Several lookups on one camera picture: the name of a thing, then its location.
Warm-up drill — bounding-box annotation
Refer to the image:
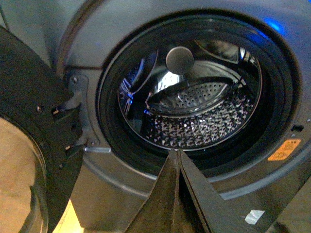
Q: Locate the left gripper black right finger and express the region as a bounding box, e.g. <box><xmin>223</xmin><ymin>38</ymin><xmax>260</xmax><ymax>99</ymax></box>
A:
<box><xmin>176</xmin><ymin>150</ymin><xmax>258</xmax><ymax>233</ymax></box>

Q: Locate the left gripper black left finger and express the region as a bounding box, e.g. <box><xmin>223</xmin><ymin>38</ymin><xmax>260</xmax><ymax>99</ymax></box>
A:
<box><xmin>126</xmin><ymin>150</ymin><xmax>180</xmax><ymax>233</ymax></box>

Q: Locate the grey front-load washing machine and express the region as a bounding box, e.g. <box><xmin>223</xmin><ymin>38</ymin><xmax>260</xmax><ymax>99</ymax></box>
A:
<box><xmin>0</xmin><ymin>0</ymin><xmax>311</xmax><ymax>233</ymax></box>

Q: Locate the white tape piece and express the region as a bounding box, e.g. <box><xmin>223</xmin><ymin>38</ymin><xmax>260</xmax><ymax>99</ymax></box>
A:
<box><xmin>245</xmin><ymin>210</ymin><xmax>265</xmax><ymax>225</ymax></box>

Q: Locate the orange warning sticker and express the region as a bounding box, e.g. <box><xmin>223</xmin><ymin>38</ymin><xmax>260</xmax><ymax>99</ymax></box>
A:
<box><xmin>268</xmin><ymin>139</ymin><xmax>301</xmax><ymax>161</ymax></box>

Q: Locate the round glass washer door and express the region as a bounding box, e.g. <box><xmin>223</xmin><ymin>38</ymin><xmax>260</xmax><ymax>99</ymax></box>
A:
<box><xmin>0</xmin><ymin>29</ymin><xmax>83</xmax><ymax>233</ymax></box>

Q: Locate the grey metal door hinge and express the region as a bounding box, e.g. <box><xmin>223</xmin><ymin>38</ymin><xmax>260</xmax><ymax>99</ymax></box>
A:
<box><xmin>61</xmin><ymin>74</ymin><xmax>99</xmax><ymax>152</ymax></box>

